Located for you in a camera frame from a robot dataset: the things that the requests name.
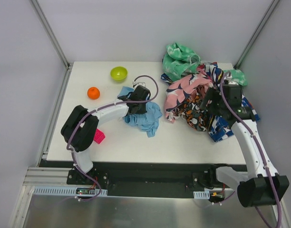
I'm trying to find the light blue cloth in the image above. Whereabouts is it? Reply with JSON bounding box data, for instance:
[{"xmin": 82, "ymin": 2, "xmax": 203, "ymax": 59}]
[{"xmin": 116, "ymin": 85, "xmax": 163, "ymax": 138}]

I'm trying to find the pink navy patterned cloth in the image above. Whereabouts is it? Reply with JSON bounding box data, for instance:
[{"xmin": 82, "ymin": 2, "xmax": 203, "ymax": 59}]
[{"xmin": 164, "ymin": 74, "xmax": 213, "ymax": 123}]

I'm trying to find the blue white red patterned cloth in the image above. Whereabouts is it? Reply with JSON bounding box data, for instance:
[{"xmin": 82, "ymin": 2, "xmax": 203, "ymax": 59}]
[{"xmin": 160, "ymin": 61, "xmax": 261, "ymax": 143}]

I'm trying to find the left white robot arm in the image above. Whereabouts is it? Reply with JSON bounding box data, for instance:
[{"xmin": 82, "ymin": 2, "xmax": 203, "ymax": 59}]
[{"xmin": 61, "ymin": 85, "xmax": 150, "ymax": 178}]

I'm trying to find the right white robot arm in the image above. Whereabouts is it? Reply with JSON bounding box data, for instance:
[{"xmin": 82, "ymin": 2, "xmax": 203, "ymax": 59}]
[{"xmin": 201, "ymin": 84, "xmax": 289, "ymax": 208}]

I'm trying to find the green white patterned cloth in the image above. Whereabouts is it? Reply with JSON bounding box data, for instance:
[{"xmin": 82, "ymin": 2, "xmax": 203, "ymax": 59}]
[{"xmin": 161, "ymin": 42, "xmax": 248, "ymax": 87}]

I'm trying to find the lime green plastic bowl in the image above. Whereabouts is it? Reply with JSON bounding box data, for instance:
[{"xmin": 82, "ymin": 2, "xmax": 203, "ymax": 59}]
[{"xmin": 110, "ymin": 66, "xmax": 128, "ymax": 83}]

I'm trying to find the orange toy fruit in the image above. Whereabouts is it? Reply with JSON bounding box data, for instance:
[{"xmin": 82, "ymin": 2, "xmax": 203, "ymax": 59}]
[{"xmin": 87, "ymin": 87, "xmax": 100, "ymax": 100}]

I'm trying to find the pink toy cube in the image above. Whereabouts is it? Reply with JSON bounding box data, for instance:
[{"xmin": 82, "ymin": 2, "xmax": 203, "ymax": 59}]
[{"xmin": 93, "ymin": 129, "xmax": 105, "ymax": 144}]

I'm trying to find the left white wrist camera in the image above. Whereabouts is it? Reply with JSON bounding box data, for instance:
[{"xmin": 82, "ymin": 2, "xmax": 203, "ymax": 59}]
[{"xmin": 132, "ymin": 81, "xmax": 146, "ymax": 87}]

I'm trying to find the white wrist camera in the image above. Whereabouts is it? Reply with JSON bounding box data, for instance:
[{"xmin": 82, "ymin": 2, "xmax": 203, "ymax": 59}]
[
  {"xmin": 223, "ymin": 71, "xmax": 239, "ymax": 86},
  {"xmin": 132, "ymin": 81, "xmax": 146, "ymax": 87}
]

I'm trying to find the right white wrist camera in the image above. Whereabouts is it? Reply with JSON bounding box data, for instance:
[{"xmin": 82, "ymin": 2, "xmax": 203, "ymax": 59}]
[{"xmin": 223, "ymin": 71, "xmax": 239, "ymax": 86}]

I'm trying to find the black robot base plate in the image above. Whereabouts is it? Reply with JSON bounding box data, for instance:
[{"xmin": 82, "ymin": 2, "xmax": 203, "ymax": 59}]
[{"xmin": 67, "ymin": 161, "xmax": 235, "ymax": 198}]

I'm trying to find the right aluminium frame post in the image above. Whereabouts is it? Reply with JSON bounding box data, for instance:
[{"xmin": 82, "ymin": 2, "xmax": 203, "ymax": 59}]
[{"xmin": 233, "ymin": 0, "xmax": 282, "ymax": 69}]

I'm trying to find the aluminium frame post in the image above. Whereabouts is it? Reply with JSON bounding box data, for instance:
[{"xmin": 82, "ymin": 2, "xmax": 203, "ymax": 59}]
[
  {"xmin": 29, "ymin": 0, "xmax": 70, "ymax": 69},
  {"xmin": 233, "ymin": 0, "xmax": 282, "ymax": 69}
]

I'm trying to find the right slotted cable duct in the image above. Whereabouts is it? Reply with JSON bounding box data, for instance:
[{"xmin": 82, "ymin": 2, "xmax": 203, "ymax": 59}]
[{"xmin": 193, "ymin": 190, "xmax": 210, "ymax": 200}]

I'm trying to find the slotted cable duct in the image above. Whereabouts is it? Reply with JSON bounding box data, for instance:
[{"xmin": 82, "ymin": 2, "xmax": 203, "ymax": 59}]
[
  {"xmin": 33, "ymin": 186, "xmax": 107, "ymax": 197},
  {"xmin": 193, "ymin": 190, "xmax": 210, "ymax": 200}
]

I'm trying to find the left aluminium frame post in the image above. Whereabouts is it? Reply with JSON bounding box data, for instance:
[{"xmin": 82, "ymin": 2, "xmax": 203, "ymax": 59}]
[{"xmin": 29, "ymin": 0, "xmax": 70, "ymax": 69}]

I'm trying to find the aluminium front rail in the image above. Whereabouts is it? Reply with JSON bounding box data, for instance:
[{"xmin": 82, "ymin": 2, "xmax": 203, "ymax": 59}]
[{"xmin": 24, "ymin": 166, "xmax": 251, "ymax": 190}]

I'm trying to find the left slotted cable duct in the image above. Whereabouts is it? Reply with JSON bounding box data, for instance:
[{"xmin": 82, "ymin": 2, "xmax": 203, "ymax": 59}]
[{"xmin": 33, "ymin": 186, "xmax": 107, "ymax": 197}]

